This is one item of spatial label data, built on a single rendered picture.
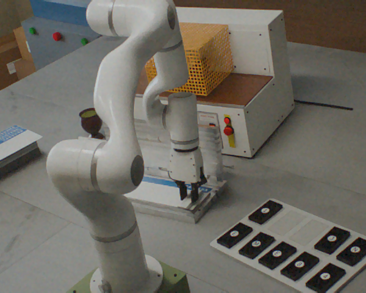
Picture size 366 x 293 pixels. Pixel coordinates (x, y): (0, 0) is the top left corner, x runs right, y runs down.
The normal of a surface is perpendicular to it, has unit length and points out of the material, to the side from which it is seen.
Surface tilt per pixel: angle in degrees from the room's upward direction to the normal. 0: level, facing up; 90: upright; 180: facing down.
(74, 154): 28
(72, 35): 90
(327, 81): 0
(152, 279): 4
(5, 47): 0
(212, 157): 83
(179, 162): 78
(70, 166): 61
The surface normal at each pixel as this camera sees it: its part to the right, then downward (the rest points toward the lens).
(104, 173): -0.37, 0.15
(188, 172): -0.52, 0.31
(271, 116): 0.84, 0.12
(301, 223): -0.18, -0.85
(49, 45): -0.66, 0.47
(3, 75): 0.60, 0.29
